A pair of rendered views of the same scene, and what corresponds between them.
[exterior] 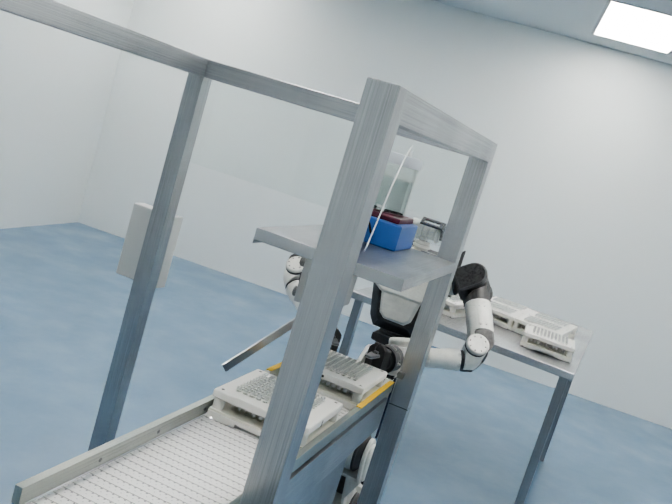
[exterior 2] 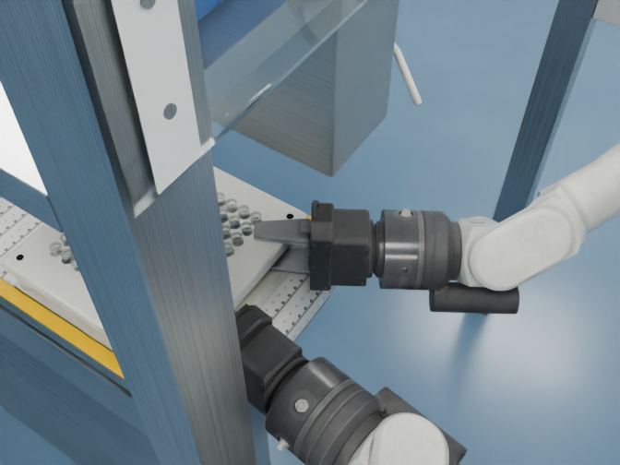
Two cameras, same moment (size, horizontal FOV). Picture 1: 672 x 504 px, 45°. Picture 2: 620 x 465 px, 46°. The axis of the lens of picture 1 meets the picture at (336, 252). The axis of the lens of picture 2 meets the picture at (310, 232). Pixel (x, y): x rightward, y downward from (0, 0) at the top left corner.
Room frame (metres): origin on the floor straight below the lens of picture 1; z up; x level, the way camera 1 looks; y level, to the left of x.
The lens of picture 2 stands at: (2.55, -0.54, 1.59)
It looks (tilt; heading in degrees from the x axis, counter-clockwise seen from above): 51 degrees down; 106
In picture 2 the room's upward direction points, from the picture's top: straight up
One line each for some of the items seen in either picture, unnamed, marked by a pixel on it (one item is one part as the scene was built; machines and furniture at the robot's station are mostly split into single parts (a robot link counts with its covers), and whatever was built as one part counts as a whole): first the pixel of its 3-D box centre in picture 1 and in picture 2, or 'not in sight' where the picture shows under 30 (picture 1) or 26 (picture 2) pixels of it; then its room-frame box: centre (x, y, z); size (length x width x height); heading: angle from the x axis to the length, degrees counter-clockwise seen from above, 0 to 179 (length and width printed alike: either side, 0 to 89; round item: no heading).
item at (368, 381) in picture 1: (337, 367); (159, 242); (2.24, -0.10, 0.95); 0.25 x 0.24 x 0.02; 163
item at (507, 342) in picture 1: (486, 316); not in sight; (4.36, -0.90, 0.86); 1.50 x 1.10 x 0.04; 161
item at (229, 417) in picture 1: (274, 418); not in sight; (1.84, 0.02, 0.90); 0.24 x 0.24 x 0.02; 73
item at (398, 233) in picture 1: (373, 224); not in sight; (2.31, -0.08, 1.37); 0.21 x 0.20 x 0.09; 73
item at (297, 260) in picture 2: not in sight; (283, 263); (2.38, -0.07, 0.93); 0.06 x 0.03 x 0.02; 15
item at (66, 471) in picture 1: (212, 402); not in sight; (1.81, 0.18, 0.91); 1.32 x 0.02 x 0.03; 163
